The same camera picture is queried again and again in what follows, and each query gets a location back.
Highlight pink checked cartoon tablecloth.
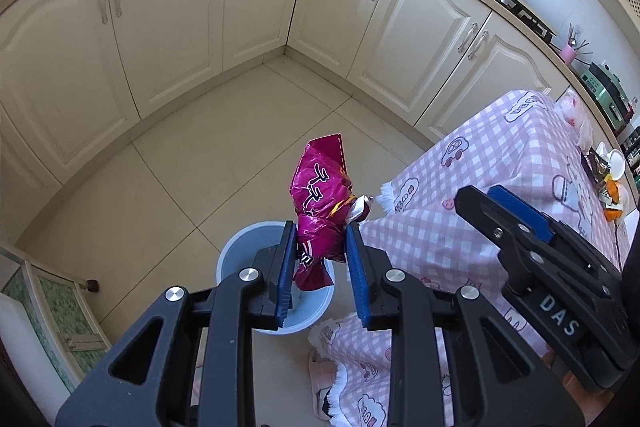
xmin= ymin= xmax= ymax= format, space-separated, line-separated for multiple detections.
xmin=307 ymin=89 xmax=632 ymax=427

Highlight pink and white slipper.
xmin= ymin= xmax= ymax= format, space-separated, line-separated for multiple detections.
xmin=307 ymin=349 xmax=346 ymax=420

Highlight row of cream cabinet doors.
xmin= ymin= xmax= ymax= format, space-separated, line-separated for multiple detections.
xmin=0 ymin=0 xmax=576 ymax=208

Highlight green electric cooker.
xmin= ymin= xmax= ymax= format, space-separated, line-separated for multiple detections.
xmin=575 ymin=62 xmax=632 ymax=130

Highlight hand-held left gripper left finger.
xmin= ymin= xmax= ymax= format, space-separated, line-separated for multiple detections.
xmin=55 ymin=220 xmax=301 ymax=427

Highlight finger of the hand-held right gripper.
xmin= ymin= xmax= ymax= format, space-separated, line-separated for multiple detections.
xmin=454 ymin=185 xmax=621 ymax=295
xmin=487 ymin=185 xmax=617 ymax=266

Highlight light blue plastic bin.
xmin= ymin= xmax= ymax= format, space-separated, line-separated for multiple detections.
xmin=215 ymin=220 xmax=335 ymax=334

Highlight magenta foil snack wrapper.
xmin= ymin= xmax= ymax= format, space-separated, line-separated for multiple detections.
xmin=290 ymin=133 xmax=373 ymax=293

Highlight clear pink plastic bag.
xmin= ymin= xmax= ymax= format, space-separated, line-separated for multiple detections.
xmin=552 ymin=89 xmax=596 ymax=148

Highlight white framed glass door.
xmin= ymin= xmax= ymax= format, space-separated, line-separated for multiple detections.
xmin=0 ymin=239 xmax=113 ymax=403

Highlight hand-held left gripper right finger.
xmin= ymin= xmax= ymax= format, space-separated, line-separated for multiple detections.
xmin=346 ymin=222 xmax=586 ymax=427

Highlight dark snack wrapper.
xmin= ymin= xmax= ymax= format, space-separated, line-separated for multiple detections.
xmin=581 ymin=147 xmax=611 ymax=182

